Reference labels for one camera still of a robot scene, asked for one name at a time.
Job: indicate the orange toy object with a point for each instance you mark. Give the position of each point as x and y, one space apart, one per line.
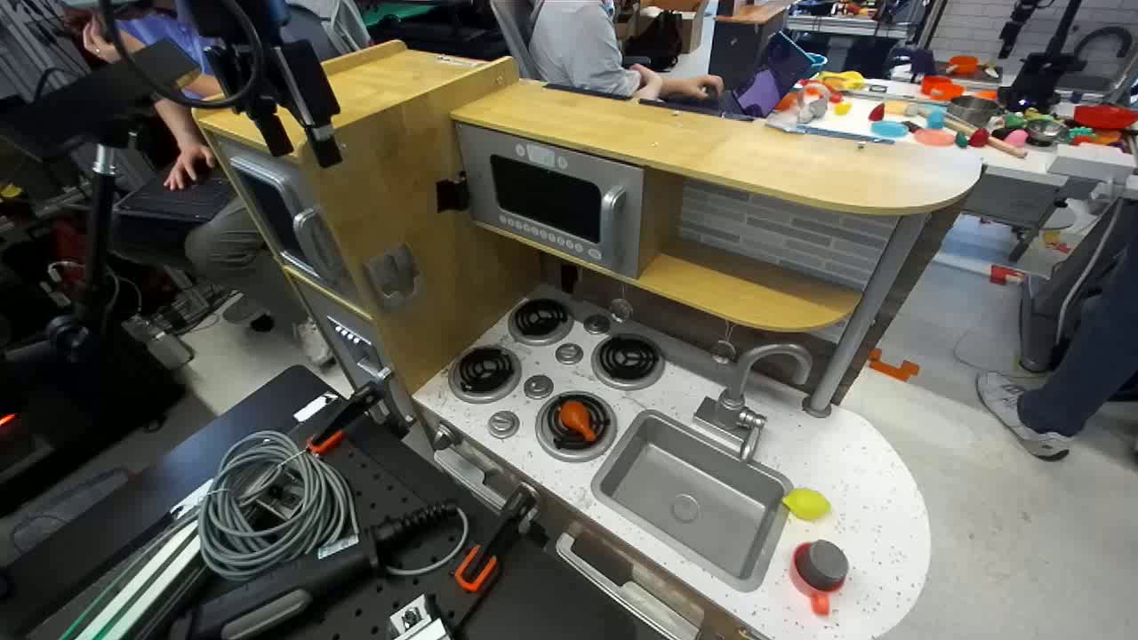
573 417

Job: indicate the small grey stove knob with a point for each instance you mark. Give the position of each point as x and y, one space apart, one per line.
540 386
570 354
504 423
600 322

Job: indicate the black toy stove burner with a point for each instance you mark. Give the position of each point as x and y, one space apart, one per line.
541 318
627 359
549 431
485 369

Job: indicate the grey toy sink basin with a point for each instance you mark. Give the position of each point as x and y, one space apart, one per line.
687 497

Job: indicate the grey toy microwave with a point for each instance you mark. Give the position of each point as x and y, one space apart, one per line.
553 195

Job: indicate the grey toy faucet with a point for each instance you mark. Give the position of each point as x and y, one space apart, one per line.
760 359

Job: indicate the orange black bar clamp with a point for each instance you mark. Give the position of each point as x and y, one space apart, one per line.
358 411
515 514

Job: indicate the wooden toy kitchen unit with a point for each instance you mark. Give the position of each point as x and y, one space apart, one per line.
393 180

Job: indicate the person in grey shirt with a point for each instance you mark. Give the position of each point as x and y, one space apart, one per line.
573 40

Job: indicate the yellow toy lemon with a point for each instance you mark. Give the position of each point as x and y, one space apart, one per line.
804 506

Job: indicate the grey toy oven door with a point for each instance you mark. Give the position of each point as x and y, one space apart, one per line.
285 215

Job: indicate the purple laptop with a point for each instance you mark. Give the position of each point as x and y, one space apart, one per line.
770 74

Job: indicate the red toy pot grey lid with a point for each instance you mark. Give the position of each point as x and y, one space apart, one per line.
818 566

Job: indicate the seated person in blue shirt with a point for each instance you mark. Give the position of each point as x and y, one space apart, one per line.
224 241

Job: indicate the black perforated work table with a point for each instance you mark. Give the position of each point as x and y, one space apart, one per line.
154 475

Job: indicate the black tripod stand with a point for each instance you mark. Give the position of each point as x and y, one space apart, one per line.
101 225

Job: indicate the person legs with grey shoe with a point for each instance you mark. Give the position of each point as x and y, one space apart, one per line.
1090 357

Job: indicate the white table with toys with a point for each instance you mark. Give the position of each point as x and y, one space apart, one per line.
1070 162

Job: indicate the red toy bowl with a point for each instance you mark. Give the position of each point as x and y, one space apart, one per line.
1103 116

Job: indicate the grey toy wall phone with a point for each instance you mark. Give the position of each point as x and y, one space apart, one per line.
393 273

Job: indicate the orange floor bracket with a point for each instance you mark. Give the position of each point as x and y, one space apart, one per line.
892 362

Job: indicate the black camera on stand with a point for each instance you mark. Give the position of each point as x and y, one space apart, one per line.
312 92

